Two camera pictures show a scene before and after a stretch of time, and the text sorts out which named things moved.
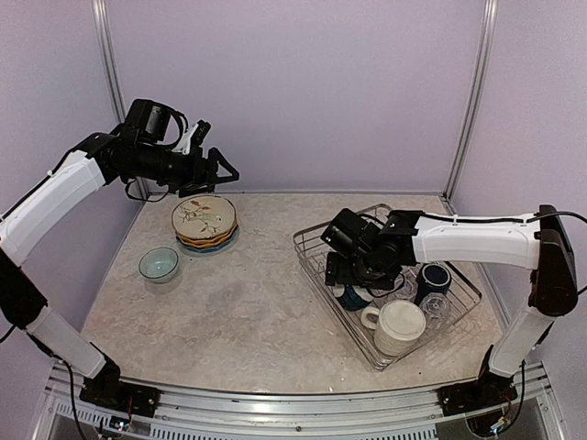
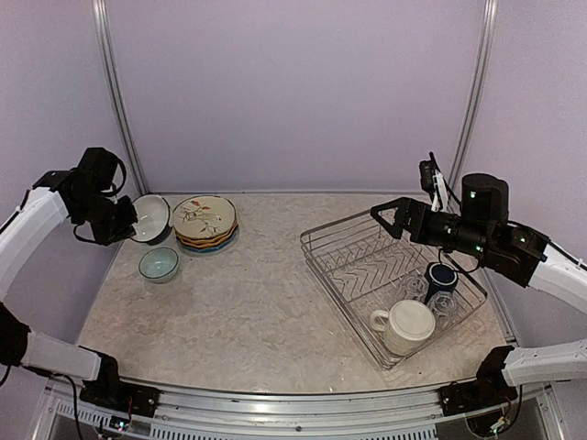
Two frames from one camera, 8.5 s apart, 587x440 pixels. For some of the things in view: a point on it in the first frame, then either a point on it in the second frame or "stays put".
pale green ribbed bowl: (158, 264) stays put
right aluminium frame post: (483, 73) stays put
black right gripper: (344, 275) → (408, 208)
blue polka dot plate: (213, 247) stays put
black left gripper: (195, 178) → (126, 230)
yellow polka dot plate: (209, 247) stays put
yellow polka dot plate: (209, 240) stays put
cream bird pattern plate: (204, 216) stays put
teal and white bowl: (352, 297) → (153, 214)
